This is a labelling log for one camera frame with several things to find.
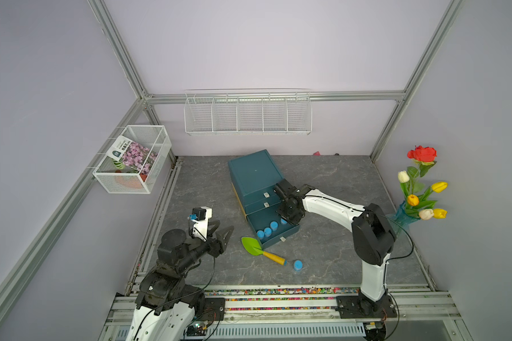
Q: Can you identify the artificial flower bouquet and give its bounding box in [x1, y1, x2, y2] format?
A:
[398, 146, 449, 221]

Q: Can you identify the purple flower seed packet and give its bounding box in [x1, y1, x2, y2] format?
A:
[106, 136, 158, 176]

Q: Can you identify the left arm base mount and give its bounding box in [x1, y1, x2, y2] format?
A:
[180, 292, 226, 321]

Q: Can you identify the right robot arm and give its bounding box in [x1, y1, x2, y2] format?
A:
[274, 179, 397, 307]

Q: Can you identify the white wire wall shelf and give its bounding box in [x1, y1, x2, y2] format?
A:
[183, 91, 313, 135]

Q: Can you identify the teal drawer cabinet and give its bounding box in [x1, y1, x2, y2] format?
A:
[228, 149, 284, 215]

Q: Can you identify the teal glass vase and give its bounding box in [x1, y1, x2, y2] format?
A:
[393, 201, 420, 229]

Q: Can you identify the green trowel yellow handle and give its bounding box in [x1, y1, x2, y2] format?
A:
[241, 237, 287, 266]

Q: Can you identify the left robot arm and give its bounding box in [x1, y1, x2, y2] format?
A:
[127, 220, 234, 340]

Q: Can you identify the white wire basket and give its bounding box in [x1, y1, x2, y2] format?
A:
[92, 125, 172, 194]

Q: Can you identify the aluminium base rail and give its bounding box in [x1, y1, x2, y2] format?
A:
[100, 284, 472, 340]

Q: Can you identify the teal bottom drawer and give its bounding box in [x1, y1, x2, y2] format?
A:
[246, 206, 300, 249]

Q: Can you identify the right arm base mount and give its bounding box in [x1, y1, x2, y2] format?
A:
[336, 294, 398, 320]

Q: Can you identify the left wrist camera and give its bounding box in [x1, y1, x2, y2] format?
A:
[189, 206, 213, 241]

